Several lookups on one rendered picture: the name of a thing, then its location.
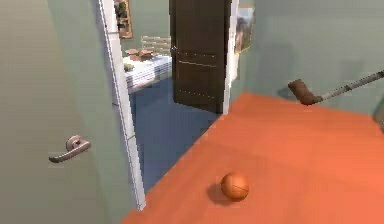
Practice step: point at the brown dish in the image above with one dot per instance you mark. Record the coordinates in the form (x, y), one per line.
(146, 54)
(133, 53)

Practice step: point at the dark brown room door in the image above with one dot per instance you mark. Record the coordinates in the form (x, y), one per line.
(200, 50)

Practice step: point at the pale slatted chair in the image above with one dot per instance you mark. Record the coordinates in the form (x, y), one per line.
(156, 44)

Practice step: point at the small green plant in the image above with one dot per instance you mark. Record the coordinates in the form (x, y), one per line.
(128, 67)

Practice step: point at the orange basketball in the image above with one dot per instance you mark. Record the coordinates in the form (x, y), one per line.
(235, 186)

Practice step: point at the wood-framed plant picture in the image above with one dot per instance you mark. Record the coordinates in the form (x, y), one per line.
(123, 18)

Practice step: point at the grey-green room door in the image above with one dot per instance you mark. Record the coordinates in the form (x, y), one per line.
(40, 83)

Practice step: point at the gold-framed wall picture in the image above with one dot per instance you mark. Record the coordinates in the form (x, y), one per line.
(245, 30)

